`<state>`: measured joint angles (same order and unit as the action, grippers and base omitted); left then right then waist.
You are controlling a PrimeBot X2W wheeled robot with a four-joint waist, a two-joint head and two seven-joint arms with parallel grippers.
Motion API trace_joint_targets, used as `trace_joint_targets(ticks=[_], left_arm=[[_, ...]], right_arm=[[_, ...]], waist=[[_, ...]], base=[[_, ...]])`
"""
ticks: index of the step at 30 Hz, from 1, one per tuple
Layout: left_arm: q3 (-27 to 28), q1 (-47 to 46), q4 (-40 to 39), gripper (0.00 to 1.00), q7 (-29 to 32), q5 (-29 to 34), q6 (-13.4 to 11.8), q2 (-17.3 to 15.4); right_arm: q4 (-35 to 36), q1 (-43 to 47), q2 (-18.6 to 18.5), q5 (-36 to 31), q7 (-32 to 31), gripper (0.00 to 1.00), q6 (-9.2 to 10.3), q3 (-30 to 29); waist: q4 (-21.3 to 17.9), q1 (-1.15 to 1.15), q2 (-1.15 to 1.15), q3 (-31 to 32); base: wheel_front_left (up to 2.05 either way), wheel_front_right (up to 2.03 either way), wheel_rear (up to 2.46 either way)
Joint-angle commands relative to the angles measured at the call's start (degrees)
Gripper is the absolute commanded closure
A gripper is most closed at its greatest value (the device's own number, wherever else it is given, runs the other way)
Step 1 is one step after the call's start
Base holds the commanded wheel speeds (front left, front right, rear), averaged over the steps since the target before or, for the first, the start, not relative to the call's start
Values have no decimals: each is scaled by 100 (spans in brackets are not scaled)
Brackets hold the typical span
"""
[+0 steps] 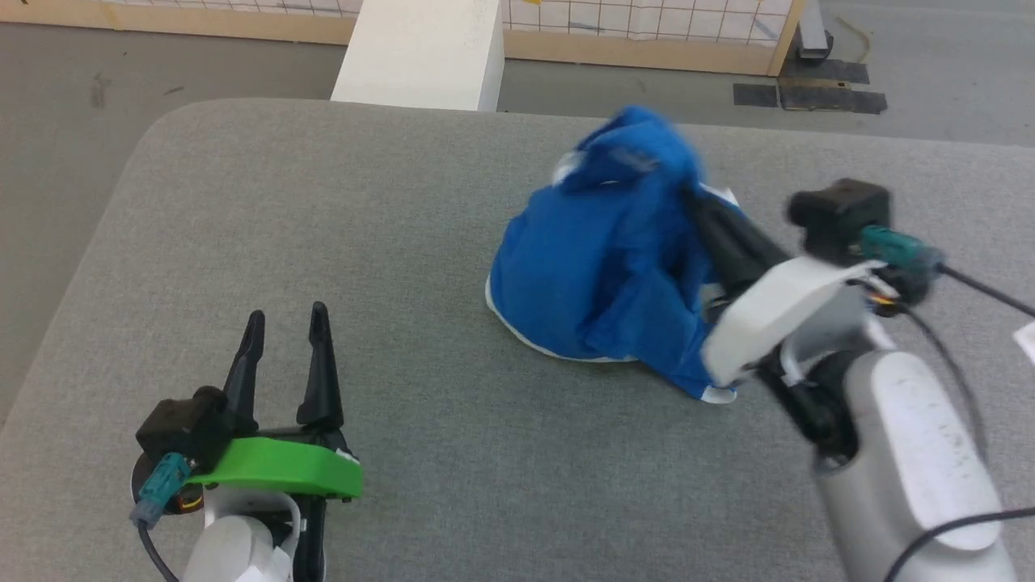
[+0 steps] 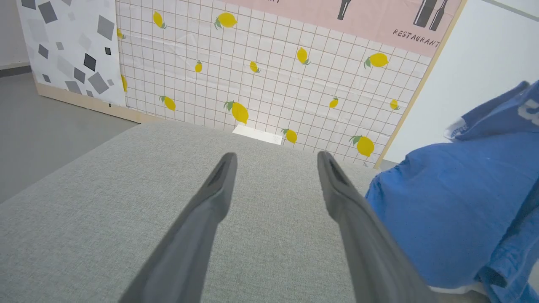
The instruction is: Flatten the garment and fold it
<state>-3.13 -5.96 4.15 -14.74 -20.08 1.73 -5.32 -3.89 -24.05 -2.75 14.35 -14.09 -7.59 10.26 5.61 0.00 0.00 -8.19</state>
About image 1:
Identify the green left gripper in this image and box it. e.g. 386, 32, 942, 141
186, 302, 364, 582

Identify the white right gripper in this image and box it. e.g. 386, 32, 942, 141
682, 184, 888, 390

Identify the blue garment with white trim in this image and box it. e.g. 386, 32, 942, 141
484, 104, 741, 404

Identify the white rectangular pillar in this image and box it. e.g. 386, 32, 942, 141
331, 0, 507, 113

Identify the teal left camera connector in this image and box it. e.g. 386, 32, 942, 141
129, 453, 195, 530

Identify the teal camera connector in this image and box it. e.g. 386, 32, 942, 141
859, 226, 946, 305
129, 453, 195, 530

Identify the teal right camera connector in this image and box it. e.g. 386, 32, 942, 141
859, 226, 946, 305

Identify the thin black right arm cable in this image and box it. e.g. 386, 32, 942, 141
884, 303, 1035, 582

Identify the black left camera cable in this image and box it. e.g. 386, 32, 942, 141
137, 521, 183, 582

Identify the black camera cable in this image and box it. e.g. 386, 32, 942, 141
137, 521, 183, 582
938, 263, 1035, 318

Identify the grey metal post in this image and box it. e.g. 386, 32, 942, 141
796, 0, 835, 61

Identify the black right camera cable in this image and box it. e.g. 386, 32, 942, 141
938, 263, 1035, 318

